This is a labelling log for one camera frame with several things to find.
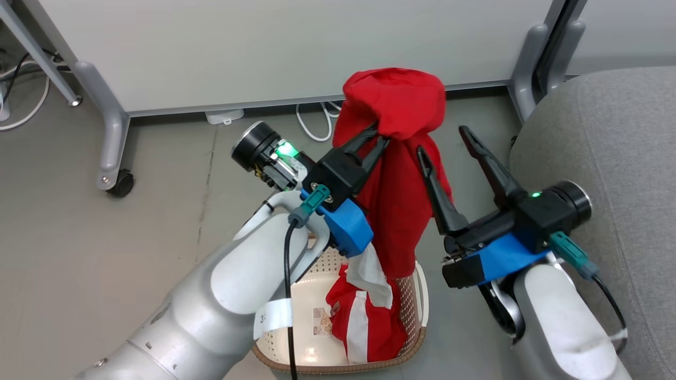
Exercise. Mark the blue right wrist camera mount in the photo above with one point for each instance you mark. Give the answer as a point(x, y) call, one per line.
point(507, 258)

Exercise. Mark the slanted grey table leg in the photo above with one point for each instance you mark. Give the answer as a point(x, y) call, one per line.
point(37, 55)

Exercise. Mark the narrow white partition panel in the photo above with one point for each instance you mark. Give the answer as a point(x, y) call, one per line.
point(628, 31)

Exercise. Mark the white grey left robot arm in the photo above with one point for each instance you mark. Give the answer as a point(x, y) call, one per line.
point(248, 274)

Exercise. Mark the white power adapter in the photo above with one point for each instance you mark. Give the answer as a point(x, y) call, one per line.
point(224, 115)

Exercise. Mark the grey partition leg with screw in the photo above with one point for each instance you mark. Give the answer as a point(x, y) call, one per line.
point(113, 126)

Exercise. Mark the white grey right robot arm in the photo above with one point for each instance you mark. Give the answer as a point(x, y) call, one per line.
point(560, 327)

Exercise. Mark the printed basket label sticker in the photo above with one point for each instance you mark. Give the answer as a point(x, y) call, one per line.
point(321, 322)

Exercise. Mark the red white striped garment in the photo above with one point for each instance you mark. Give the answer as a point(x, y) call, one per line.
point(396, 174)

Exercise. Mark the black caster wheel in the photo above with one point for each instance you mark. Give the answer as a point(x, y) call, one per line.
point(121, 184)

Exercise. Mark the large white partition panel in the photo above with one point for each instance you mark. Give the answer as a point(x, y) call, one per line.
point(264, 47)

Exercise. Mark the grey fabric sofa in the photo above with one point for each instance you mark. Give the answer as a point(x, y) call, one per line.
point(623, 158)

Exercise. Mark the cream perforated laundry basket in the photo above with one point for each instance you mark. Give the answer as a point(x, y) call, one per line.
point(303, 293)

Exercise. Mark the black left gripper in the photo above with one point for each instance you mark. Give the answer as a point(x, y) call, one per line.
point(338, 177)

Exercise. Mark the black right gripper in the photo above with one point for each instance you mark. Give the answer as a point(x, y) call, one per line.
point(544, 211)

